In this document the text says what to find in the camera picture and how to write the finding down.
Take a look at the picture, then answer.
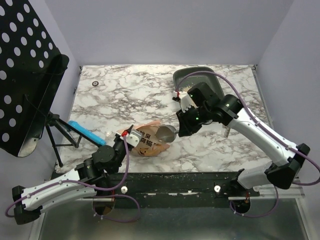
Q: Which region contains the dark grey litter tray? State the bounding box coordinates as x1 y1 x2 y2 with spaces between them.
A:
172 66 225 99

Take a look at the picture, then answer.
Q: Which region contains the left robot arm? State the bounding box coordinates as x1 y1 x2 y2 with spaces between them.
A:
11 130 142 225

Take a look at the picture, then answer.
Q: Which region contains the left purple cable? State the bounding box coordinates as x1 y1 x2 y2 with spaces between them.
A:
4 139 141 223

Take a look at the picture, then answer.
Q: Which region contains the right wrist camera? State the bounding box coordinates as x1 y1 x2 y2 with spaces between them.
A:
173 91 197 113

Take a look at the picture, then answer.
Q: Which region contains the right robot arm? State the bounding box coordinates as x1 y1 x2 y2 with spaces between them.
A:
173 82 310 196

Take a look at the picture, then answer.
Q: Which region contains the pink cat litter bag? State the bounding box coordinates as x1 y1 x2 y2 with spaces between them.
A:
130 120 170 157

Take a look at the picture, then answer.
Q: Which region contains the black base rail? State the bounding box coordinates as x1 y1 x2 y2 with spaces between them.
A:
84 171 301 210

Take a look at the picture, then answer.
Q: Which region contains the silver metal scoop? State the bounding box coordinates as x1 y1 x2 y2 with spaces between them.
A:
155 125 179 143

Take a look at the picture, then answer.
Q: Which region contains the black perforated music stand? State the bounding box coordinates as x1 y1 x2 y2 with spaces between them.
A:
0 0 81 168

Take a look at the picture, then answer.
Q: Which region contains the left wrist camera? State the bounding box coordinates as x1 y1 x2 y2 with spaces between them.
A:
122 129 143 148

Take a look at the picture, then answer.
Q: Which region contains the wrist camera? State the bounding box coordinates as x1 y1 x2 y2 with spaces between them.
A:
173 91 197 113
122 129 143 148

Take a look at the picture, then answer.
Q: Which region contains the beige litter pile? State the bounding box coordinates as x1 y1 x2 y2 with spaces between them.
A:
182 86 192 92

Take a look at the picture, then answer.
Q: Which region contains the blue plastic handle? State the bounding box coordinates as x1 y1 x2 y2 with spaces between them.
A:
68 120 107 146

